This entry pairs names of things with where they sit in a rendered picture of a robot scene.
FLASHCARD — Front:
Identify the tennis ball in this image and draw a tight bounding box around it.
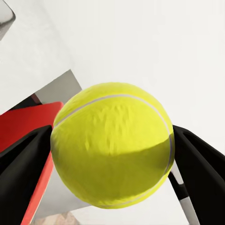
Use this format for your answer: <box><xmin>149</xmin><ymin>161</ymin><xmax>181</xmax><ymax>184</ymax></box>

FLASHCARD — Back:
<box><xmin>50</xmin><ymin>82</ymin><xmax>175</xmax><ymax>210</ymax></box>

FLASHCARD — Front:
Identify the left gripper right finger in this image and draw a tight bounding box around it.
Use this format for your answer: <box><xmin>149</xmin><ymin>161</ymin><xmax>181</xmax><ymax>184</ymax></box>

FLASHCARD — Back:
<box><xmin>172</xmin><ymin>125</ymin><xmax>225</xmax><ymax>225</ymax></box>

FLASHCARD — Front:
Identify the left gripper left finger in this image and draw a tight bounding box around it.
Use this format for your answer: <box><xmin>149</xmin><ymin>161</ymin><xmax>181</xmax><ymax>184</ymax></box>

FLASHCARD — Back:
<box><xmin>0</xmin><ymin>125</ymin><xmax>53</xmax><ymax>225</ymax></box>

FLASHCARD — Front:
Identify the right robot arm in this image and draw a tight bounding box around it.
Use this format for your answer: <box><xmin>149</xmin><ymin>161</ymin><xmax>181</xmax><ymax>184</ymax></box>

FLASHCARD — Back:
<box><xmin>168</xmin><ymin>161</ymin><xmax>200</xmax><ymax>225</ymax></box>

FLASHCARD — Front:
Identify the toy box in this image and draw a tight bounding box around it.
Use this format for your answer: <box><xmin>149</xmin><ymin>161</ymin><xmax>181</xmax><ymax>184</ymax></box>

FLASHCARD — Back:
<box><xmin>0</xmin><ymin>0</ymin><xmax>17</xmax><ymax>44</ymax></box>

